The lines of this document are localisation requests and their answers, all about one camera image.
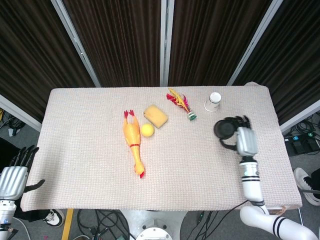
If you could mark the orange rubber chicken toy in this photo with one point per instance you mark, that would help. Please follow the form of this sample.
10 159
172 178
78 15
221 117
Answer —
132 135

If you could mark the black round dice tray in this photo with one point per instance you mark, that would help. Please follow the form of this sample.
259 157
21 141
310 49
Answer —
215 130

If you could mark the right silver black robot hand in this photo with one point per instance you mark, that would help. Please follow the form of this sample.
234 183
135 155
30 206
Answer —
247 141

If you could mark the white black sneaker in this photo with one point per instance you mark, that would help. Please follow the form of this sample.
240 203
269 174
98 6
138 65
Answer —
301 177
311 198
55 217

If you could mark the beige waffle tablecloth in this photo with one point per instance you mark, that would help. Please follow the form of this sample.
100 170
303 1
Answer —
87 150

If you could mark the grey metal frame post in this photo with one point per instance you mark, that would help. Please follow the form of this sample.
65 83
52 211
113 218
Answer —
166 42
255 42
75 42

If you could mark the yellow sponge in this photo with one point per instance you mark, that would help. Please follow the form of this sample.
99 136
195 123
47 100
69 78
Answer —
155 116

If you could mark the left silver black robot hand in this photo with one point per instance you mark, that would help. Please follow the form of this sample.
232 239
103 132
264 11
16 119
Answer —
11 181

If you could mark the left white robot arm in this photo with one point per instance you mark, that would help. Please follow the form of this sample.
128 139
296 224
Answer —
6 215

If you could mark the black trouser leg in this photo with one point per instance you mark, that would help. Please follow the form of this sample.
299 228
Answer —
313 178

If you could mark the grey metal frame rail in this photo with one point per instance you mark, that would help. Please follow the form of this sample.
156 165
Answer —
300 120
17 111

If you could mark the dark brown curtain panel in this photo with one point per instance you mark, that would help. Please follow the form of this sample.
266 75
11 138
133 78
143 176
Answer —
30 55
295 62
120 42
212 42

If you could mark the white paper cup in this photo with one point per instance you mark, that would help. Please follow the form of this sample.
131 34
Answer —
213 102

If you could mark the black round disc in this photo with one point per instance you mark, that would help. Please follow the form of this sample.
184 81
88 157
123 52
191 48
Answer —
227 131

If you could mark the red yellow feather shuttlecock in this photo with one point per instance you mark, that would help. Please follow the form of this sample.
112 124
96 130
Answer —
181 103

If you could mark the yellow ball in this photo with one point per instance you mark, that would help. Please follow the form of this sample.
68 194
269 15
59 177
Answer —
147 130

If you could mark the black floor pedal box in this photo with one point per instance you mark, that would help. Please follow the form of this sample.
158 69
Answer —
302 145

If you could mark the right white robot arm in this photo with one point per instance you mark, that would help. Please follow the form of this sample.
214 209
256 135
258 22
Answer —
251 185

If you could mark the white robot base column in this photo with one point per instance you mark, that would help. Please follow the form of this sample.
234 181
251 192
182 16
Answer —
160 225

